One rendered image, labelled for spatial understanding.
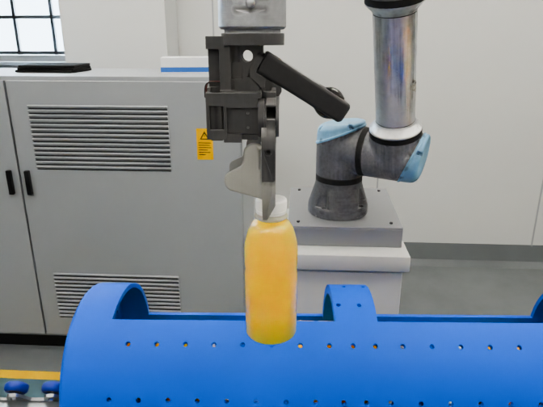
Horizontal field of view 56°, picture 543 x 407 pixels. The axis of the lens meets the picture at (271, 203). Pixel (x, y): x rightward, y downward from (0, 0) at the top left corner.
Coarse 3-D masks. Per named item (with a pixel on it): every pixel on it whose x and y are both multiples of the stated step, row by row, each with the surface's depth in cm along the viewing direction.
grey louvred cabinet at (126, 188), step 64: (0, 128) 236; (64, 128) 234; (128, 128) 232; (192, 128) 230; (0, 192) 247; (64, 192) 244; (128, 192) 242; (192, 192) 240; (0, 256) 258; (64, 256) 256; (128, 256) 253; (192, 256) 251; (0, 320) 271; (64, 320) 268
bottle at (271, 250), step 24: (264, 240) 61; (288, 240) 62; (264, 264) 62; (288, 264) 62; (264, 288) 63; (288, 288) 63; (264, 312) 64; (288, 312) 65; (264, 336) 65; (288, 336) 66
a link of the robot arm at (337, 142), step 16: (320, 128) 121; (336, 128) 117; (352, 128) 117; (368, 128) 118; (320, 144) 121; (336, 144) 118; (352, 144) 116; (320, 160) 122; (336, 160) 119; (352, 160) 117; (320, 176) 123; (336, 176) 121; (352, 176) 121
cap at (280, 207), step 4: (276, 196) 63; (280, 196) 63; (256, 200) 62; (260, 200) 62; (276, 200) 62; (280, 200) 62; (284, 200) 62; (256, 204) 62; (260, 204) 61; (276, 204) 61; (280, 204) 61; (284, 204) 62; (256, 208) 62; (260, 208) 61; (276, 208) 61; (280, 208) 61; (284, 208) 62; (256, 212) 63; (260, 212) 62; (272, 212) 61; (276, 212) 61; (280, 212) 62; (284, 212) 62; (272, 216) 61
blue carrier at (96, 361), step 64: (128, 320) 77; (192, 320) 77; (320, 320) 99; (384, 320) 99; (448, 320) 98; (512, 320) 98; (64, 384) 73; (128, 384) 73; (192, 384) 73; (256, 384) 73; (320, 384) 73; (384, 384) 73; (448, 384) 72; (512, 384) 72
